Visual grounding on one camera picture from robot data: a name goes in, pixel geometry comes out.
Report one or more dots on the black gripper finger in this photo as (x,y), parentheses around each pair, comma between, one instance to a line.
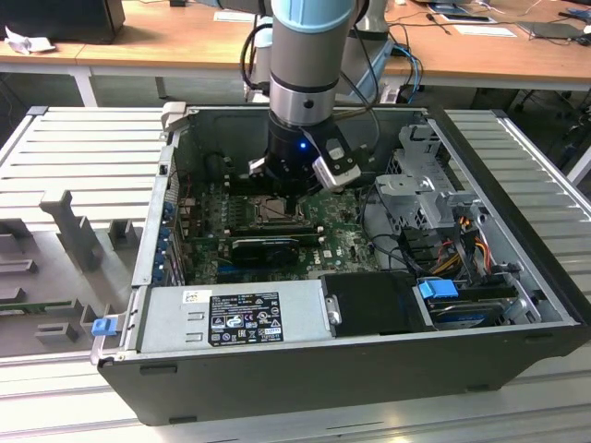
(257,167)
(302,189)

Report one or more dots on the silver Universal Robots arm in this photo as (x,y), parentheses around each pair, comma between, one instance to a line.
(305,46)

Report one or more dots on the black CPU socket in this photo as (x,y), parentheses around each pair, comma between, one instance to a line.
(254,222)

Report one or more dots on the green motherboard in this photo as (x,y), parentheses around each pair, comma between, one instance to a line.
(337,240)

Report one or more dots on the black graphics card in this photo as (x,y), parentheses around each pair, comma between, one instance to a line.
(263,252)

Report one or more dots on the silver metal drive cage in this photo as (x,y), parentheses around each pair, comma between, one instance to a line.
(401,189)

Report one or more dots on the white power strip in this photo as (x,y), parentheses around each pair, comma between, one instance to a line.
(389,94)

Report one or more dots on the pale blue teach pendant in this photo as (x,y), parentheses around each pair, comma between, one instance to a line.
(375,69)

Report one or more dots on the black label sticker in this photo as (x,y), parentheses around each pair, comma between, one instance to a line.
(244,318)

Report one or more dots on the white barcode sticker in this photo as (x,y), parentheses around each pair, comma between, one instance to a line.
(197,295)

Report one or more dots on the wooden desk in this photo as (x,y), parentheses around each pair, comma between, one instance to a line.
(184,41)

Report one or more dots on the blue disk carrier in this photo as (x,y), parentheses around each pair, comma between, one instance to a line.
(436,290)

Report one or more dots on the grey power supply unit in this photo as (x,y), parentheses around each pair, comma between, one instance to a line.
(171,323)

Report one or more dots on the black open PC case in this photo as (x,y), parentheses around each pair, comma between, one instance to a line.
(277,383)

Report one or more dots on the hard disk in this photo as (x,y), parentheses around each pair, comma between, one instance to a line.
(466,316)

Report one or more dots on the blue case latch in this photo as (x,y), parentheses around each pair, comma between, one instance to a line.
(104,327)

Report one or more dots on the tablet with dark screen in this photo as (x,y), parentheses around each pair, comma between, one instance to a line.
(461,13)

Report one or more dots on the grey parts rack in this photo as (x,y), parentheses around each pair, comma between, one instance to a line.
(51,263)

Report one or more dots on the black monitor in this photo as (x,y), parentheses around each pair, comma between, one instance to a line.
(60,18)

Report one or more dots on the green RAM stick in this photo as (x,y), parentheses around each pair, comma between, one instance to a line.
(37,305)

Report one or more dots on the crumpled white paper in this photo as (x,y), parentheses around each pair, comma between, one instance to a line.
(27,44)

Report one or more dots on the black flat laptop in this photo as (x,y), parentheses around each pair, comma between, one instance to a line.
(551,30)

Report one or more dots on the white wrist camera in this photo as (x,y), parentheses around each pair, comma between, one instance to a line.
(334,173)

